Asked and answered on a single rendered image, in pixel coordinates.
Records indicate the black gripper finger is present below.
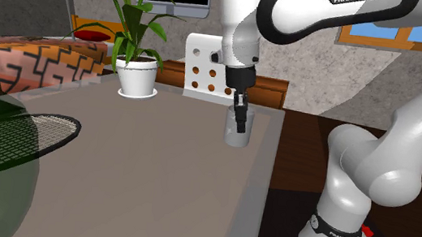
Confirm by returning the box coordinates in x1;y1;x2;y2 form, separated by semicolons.
229;89;252;136

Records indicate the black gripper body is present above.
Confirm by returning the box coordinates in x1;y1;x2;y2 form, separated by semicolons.
223;64;258;96

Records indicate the grey cup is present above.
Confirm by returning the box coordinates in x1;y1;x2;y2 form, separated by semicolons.
222;103;257;150

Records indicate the brown wooden sideboard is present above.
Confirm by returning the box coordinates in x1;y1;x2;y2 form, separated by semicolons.
153;58;291;111

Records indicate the green plant in white pot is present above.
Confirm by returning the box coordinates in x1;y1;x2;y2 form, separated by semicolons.
56;0;188;106

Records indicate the grey brown table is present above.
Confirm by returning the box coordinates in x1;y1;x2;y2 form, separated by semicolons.
0;64;289;237

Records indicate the orange framed window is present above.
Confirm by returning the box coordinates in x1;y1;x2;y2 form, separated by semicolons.
336;15;422;54

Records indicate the orange patterned sofa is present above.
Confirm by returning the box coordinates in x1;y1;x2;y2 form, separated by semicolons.
0;29;110;106

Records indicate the black mesh racket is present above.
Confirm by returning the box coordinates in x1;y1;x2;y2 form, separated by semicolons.
0;108;84;199

